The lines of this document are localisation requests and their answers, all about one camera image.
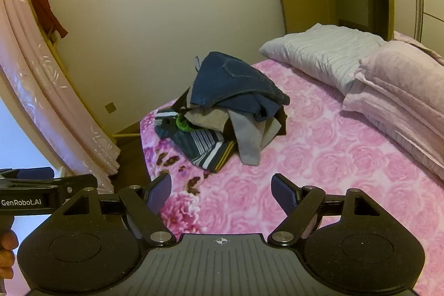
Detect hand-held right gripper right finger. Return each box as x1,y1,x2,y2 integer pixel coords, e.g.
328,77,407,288
270,173,382,246

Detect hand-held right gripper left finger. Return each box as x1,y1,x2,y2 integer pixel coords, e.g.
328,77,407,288
55,174,176,246

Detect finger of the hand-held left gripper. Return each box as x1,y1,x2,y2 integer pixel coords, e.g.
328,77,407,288
0,168,55,180

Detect blue jeans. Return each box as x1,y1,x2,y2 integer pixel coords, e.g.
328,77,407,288
189,51,291,121

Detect person's left hand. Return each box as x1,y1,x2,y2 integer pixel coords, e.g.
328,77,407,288
0,232,19,279

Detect pink floral blanket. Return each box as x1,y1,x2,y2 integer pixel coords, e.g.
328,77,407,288
139,58,444,296

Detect striped garment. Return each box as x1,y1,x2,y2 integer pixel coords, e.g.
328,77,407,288
154,109,238,173

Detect grey garment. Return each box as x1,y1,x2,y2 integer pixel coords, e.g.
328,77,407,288
227,109,283,166

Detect green cloth item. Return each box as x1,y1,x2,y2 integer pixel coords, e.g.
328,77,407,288
176,116,195,133

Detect tan garment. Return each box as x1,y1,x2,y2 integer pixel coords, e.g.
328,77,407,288
183,107,231,133

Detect pink curtain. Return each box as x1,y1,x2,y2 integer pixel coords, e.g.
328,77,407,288
0,0,121,193

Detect folded pink quilt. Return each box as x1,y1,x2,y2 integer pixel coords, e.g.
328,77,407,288
342,31,444,180

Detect red hanging garment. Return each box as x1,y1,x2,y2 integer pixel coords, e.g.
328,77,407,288
29,0,69,39

